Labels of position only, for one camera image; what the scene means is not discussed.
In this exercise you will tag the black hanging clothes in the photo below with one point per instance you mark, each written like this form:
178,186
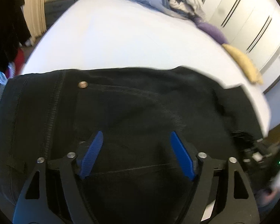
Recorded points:
13,31

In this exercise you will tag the yellow pillow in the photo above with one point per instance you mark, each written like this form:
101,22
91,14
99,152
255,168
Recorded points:
244,62

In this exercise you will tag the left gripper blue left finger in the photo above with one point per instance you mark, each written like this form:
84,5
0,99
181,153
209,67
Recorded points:
87,153

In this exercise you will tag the beige curtain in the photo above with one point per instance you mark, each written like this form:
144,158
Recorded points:
35,18

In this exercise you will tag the purple pillow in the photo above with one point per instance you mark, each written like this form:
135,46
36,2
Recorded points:
211,30

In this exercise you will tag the black denim pants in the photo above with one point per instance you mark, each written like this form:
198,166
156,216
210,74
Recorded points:
136,177

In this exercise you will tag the white wardrobe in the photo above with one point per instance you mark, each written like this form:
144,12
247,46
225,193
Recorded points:
252,26

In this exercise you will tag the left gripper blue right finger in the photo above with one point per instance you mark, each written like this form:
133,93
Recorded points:
186,155

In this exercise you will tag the dark grey nightstand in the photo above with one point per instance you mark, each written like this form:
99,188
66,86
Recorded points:
53,9

